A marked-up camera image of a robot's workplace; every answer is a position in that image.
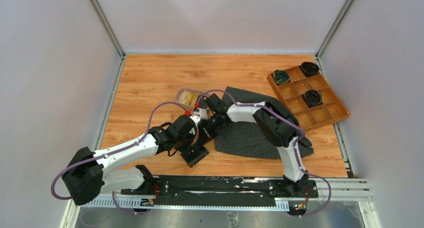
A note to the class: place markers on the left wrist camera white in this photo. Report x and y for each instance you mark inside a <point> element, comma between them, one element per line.
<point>196,119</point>

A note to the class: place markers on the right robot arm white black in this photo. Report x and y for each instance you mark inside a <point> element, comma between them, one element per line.
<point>277,124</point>

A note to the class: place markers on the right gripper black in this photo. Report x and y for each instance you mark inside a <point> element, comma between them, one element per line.
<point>204,137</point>

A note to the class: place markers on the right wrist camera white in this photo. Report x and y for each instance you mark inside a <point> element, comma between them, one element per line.
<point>201,113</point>

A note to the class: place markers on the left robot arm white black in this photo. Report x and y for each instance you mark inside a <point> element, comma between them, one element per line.
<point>91,173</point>

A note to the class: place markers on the brown wooden compartment tray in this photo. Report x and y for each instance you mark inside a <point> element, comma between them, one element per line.
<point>304,92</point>

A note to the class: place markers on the gold credit card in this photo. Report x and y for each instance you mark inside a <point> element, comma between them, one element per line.
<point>188,98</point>

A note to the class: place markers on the black leather card holder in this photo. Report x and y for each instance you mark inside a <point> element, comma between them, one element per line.
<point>194,154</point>

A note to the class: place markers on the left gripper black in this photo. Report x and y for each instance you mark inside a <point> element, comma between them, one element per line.
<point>191,135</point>

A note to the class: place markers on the pink oval tray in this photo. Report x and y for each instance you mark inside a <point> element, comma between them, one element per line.
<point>179,92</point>

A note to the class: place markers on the coiled black belt top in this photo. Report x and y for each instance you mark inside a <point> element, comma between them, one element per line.
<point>309,69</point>

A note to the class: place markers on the coiled black belt middle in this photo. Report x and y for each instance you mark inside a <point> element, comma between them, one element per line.
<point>312,98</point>

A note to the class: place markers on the coiled black belt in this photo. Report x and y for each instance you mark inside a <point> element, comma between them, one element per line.
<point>309,69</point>
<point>312,98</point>

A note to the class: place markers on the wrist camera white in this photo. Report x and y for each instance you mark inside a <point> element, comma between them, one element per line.
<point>201,113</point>
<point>196,119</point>

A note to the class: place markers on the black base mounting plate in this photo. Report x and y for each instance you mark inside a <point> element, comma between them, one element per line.
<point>226,191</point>

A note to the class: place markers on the aluminium frame rail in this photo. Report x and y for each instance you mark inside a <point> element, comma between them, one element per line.
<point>329,190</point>

